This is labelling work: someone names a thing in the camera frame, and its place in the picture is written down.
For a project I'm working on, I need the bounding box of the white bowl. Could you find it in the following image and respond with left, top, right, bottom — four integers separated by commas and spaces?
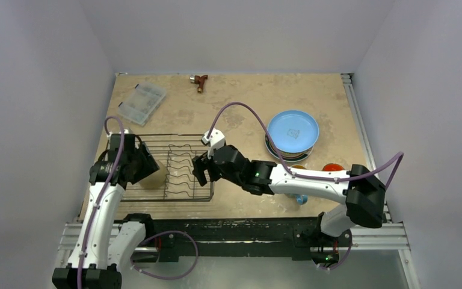
138, 163, 168, 190

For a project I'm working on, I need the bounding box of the light blue plate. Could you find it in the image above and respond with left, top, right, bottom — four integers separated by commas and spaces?
267, 110, 320, 153

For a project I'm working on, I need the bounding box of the blue butterfly mug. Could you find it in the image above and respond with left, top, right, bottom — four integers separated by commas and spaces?
293, 194, 308, 205

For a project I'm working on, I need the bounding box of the orange mug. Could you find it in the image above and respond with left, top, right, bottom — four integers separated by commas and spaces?
322, 163, 345, 172

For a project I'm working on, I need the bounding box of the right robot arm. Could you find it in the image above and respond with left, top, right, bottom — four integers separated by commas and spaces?
192, 145, 386, 245

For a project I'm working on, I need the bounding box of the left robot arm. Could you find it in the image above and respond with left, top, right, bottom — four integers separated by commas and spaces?
52, 131, 159, 288

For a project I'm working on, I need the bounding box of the yellow patterned plate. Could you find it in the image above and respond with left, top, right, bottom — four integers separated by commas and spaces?
265, 136, 313, 163

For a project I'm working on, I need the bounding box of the clear plastic organizer box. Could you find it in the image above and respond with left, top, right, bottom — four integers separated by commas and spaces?
117, 81, 167, 126

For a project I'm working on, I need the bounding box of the brown metal fitting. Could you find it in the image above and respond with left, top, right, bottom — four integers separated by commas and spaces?
189, 75, 208, 93

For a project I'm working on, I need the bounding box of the black wire dish rack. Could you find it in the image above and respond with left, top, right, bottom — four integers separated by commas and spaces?
122, 133, 214, 202

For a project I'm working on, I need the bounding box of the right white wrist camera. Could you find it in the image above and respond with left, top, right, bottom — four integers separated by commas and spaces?
201, 128, 226, 159

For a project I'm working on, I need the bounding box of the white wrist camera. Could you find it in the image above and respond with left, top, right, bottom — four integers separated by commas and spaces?
201, 128, 226, 159
108, 129, 135, 151

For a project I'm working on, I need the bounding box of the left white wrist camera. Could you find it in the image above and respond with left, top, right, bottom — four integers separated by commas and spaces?
108, 129, 135, 151

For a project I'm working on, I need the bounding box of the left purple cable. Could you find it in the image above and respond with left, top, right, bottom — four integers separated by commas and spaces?
75, 116, 126, 289

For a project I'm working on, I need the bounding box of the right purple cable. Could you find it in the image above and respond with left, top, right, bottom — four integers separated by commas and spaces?
206, 102, 405, 190

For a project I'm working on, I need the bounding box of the black base mount frame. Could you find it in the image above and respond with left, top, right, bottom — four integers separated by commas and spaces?
131, 216, 356, 268

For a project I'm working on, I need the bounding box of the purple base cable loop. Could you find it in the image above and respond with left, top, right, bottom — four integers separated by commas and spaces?
130, 230, 199, 281

